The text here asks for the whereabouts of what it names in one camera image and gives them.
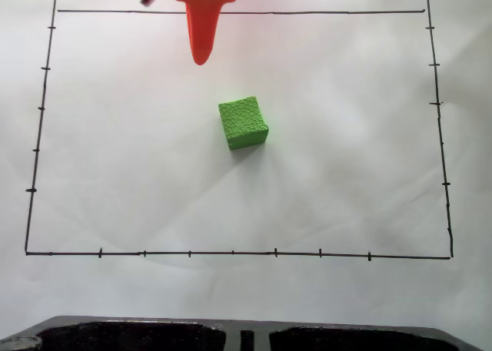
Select green textured cube block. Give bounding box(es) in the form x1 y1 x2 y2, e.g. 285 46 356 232
218 95 269 151

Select white paper sheet with rectangle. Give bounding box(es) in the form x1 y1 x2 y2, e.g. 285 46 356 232
0 0 492 340

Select black moulded tray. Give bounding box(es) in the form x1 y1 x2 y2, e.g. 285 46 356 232
0 315 492 351

